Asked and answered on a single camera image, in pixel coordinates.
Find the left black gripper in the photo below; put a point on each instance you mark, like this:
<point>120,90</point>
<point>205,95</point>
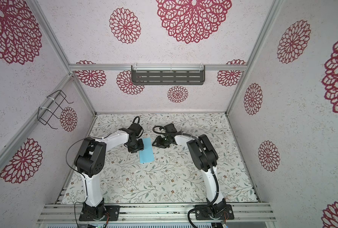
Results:
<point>141,147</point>

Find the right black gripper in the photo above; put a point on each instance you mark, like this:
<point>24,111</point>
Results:
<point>159,139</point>

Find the light blue square paper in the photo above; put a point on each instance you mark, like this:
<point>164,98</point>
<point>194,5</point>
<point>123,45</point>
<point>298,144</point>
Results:
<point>147,155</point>

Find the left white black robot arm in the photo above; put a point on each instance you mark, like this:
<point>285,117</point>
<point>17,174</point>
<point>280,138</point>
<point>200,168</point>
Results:
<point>90,160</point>

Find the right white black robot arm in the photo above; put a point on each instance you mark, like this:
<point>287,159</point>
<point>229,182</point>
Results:
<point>204,157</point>

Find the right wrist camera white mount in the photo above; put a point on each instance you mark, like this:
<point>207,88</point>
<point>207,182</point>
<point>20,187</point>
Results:
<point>170,129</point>

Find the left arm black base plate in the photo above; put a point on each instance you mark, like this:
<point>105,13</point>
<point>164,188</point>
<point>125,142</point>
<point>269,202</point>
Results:
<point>99,213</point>

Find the dark grey slotted wall shelf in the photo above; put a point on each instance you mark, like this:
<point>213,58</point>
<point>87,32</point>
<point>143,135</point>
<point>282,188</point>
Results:
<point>164,77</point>

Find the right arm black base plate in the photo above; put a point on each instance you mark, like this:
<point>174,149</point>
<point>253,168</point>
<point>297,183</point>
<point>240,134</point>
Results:
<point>224,212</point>

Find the black wire wall rack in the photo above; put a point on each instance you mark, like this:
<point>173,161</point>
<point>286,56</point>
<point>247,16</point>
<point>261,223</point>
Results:
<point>46,113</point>

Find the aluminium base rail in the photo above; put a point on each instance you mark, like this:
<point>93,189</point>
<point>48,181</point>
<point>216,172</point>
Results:
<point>158,213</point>

